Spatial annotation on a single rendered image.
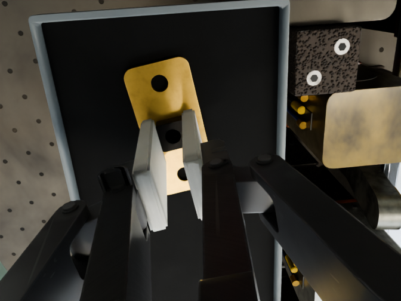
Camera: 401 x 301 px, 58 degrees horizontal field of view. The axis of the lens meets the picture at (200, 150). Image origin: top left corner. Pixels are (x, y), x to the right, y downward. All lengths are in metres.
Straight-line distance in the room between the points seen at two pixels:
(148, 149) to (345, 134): 0.22
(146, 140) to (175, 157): 0.05
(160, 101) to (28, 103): 0.54
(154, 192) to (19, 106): 0.61
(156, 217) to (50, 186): 0.65
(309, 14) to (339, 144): 0.12
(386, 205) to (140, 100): 0.25
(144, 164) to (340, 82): 0.20
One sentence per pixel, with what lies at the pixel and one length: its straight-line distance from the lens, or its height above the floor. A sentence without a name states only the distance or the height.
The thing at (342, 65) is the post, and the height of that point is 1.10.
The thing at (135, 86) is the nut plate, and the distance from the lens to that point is 0.21.
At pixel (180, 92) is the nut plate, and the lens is 0.21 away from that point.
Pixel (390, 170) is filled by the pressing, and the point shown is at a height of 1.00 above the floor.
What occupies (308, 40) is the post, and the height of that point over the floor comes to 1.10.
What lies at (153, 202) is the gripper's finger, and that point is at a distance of 0.15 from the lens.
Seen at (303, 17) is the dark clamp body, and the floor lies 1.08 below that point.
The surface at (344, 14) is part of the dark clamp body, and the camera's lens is 0.32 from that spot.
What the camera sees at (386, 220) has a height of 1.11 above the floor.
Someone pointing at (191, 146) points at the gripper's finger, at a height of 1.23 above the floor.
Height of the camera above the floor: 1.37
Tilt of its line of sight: 67 degrees down
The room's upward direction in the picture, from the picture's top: 169 degrees clockwise
